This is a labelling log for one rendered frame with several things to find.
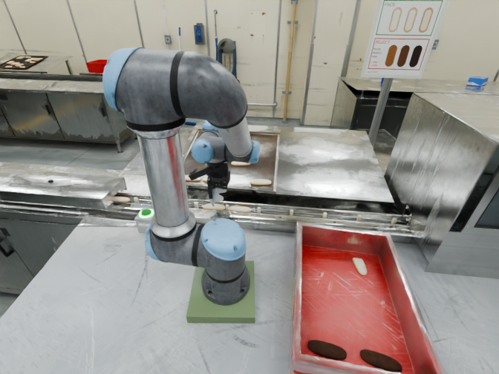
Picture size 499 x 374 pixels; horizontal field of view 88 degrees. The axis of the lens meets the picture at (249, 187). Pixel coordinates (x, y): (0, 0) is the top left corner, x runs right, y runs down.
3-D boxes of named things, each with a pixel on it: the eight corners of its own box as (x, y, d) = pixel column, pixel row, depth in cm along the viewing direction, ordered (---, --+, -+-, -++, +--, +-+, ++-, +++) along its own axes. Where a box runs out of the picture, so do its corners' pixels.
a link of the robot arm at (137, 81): (198, 277, 71) (173, 54, 40) (146, 268, 72) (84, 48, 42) (210, 245, 80) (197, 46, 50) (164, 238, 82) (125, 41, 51)
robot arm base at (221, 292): (252, 303, 76) (253, 285, 70) (200, 306, 75) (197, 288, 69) (248, 260, 88) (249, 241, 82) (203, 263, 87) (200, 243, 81)
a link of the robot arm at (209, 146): (222, 145, 80) (229, 132, 89) (187, 142, 81) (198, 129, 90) (223, 167, 84) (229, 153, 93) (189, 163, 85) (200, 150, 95)
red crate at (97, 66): (87, 72, 375) (85, 62, 368) (101, 68, 405) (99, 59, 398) (122, 73, 373) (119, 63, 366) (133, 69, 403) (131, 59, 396)
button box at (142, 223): (138, 239, 107) (132, 218, 101) (147, 226, 113) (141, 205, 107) (157, 240, 106) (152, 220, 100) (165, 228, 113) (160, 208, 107)
